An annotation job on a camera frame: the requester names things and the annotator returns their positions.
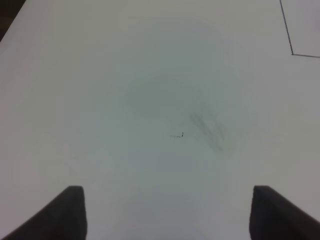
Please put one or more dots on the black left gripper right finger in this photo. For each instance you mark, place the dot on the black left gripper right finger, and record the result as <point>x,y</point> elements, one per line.
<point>273,217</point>

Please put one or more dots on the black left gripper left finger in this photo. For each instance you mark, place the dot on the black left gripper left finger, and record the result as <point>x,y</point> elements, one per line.
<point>64,218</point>

